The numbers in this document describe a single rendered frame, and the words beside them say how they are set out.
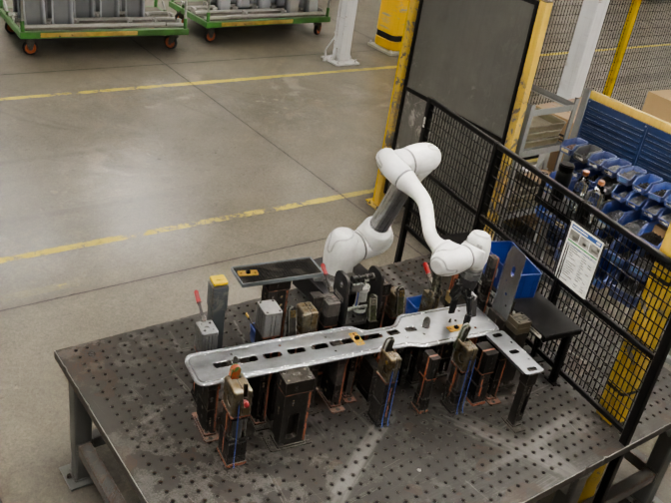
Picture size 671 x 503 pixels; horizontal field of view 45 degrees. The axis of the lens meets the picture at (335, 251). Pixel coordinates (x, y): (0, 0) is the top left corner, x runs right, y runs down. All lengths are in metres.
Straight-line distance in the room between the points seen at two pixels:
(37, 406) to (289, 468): 1.72
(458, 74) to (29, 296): 3.21
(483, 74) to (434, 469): 3.14
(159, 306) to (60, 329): 0.61
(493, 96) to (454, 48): 0.49
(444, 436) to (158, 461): 1.16
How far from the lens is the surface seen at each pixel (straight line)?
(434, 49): 6.02
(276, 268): 3.40
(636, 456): 4.49
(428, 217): 3.34
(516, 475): 3.38
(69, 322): 5.03
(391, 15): 10.97
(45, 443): 4.27
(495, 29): 5.58
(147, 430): 3.27
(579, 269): 3.70
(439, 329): 3.50
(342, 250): 3.89
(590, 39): 7.65
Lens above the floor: 2.93
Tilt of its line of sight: 30 degrees down
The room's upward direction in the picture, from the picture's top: 9 degrees clockwise
